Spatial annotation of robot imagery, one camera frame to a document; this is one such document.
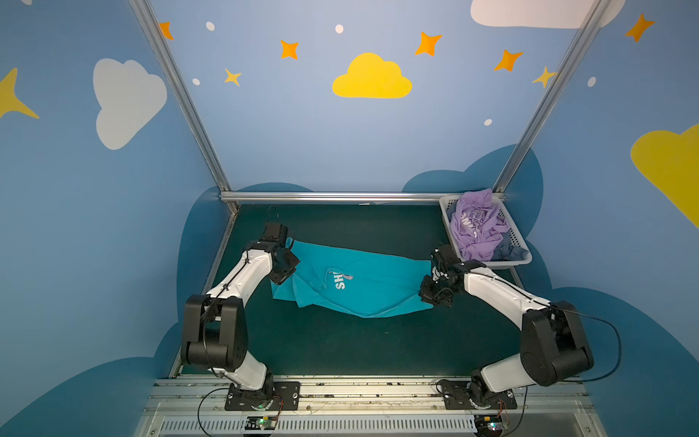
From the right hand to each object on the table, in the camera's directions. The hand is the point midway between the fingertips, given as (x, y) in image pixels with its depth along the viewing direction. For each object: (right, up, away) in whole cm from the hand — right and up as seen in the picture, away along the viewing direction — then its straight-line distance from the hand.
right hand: (423, 294), depth 89 cm
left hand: (-42, +9, +2) cm, 43 cm away
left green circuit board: (-48, -30, -18) cm, 59 cm away
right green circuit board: (+13, -31, -17) cm, 38 cm away
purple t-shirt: (+24, +23, +12) cm, 35 cm away
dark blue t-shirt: (+35, +13, +12) cm, 39 cm away
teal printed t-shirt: (-23, +2, +9) cm, 25 cm away
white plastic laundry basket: (+39, +20, +12) cm, 45 cm away
